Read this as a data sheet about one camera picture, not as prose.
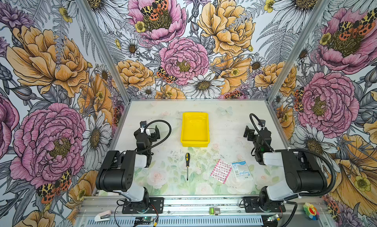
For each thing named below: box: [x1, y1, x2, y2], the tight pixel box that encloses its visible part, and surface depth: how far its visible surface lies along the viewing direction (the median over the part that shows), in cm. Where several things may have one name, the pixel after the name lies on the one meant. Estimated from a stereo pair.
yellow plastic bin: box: [180, 112, 211, 148], surface depth 100 cm
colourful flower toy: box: [302, 202, 321, 221], surface depth 73 cm
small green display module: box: [209, 206, 221, 216], surface depth 72 cm
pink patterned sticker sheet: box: [210, 159, 233, 185], surface depth 87 cm
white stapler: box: [94, 209, 112, 222], surface depth 71 cm
